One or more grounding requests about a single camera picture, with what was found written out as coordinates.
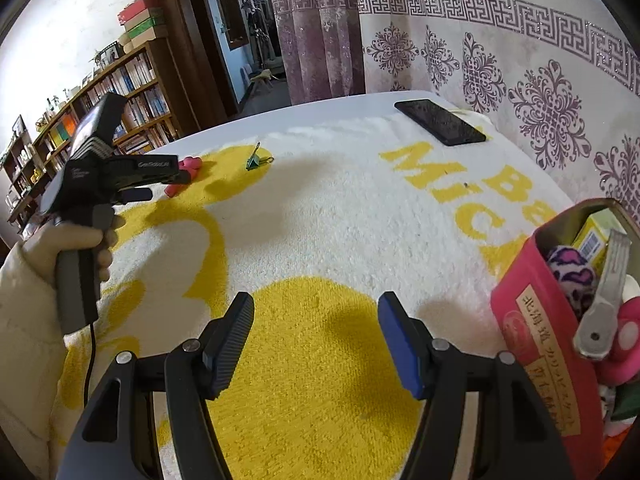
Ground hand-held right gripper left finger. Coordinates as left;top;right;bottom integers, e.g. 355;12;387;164
55;291;255;480

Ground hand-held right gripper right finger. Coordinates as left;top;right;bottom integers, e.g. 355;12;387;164
378;291;576;480

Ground pink foam hair curler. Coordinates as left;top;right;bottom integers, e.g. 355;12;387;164
597;297;640;387
164;157;204;199

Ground pink rectangular box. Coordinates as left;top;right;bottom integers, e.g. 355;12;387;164
490;198;640;480

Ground purple leopard print plush toy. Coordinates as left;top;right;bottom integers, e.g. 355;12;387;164
545;245;599;322

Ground person's left hand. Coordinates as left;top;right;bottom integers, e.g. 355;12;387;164
22;214;126;287

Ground wooden bookshelf with books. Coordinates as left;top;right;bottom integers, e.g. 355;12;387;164
0;40;194;237

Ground green binder clip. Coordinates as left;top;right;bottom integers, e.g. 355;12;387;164
243;143;275;171

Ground white yellow printed towel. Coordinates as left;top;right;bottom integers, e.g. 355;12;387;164
47;105;576;480

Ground brown cardboard box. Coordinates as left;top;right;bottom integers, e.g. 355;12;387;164
122;28;169;54

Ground green cardboard box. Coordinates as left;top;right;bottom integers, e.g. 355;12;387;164
125;17;166;40

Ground tan cardboard box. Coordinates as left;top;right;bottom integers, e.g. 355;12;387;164
122;7;165;31

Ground coat rack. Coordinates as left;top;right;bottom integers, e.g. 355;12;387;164
242;0;276;72

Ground gathered purple patterned curtain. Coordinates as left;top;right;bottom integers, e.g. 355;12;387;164
267;0;366;106

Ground small yellow white carton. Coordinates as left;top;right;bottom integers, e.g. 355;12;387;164
570;212;626;272

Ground black smartphone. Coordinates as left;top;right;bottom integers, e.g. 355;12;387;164
394;99;487;147

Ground white purple patterned curtain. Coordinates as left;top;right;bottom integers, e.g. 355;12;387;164
350;0;640;222

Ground picture frame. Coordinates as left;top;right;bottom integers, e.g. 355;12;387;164
97;42;124;68

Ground brown wooden door frame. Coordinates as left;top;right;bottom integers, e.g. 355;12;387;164
147;0;271;134

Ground black cable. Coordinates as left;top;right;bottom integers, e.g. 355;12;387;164
84;322;99;402

